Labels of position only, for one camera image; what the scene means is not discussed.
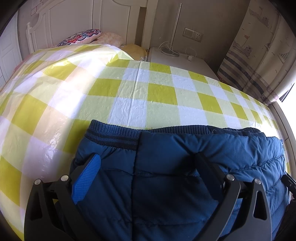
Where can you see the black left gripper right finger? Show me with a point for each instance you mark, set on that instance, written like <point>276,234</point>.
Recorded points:
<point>253,221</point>

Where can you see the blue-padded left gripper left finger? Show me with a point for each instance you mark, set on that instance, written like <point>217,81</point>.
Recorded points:
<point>52,212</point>

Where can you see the blue quilted down jacket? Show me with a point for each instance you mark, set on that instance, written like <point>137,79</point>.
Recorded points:
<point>148,188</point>

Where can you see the yellow white checkered bedsheet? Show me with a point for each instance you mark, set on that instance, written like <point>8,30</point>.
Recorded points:
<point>55,93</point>

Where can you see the boat-print striped curtain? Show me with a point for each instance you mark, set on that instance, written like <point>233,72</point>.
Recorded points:
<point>261,59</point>

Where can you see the white wardrobe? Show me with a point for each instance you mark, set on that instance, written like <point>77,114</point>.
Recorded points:
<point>10,55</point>

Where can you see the white bedside table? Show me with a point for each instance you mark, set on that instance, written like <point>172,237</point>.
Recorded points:
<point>196,65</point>

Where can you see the colourful patterned pillow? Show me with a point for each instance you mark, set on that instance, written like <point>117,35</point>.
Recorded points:
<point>84,37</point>

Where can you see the yellow pillow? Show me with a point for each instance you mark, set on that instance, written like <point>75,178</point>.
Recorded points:
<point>136,52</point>

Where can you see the peach patterned pillow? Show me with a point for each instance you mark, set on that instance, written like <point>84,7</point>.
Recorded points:
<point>109,38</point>

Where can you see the white wooden headboard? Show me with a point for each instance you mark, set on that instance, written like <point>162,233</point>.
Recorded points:
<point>57,20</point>

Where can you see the silver floor lamp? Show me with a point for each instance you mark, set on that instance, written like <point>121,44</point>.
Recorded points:
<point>175,24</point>

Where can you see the white charger with cable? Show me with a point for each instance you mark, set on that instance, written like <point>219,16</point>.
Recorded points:
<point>190,56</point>

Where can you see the wall socket panel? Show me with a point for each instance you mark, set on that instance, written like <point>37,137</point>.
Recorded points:
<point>193,35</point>

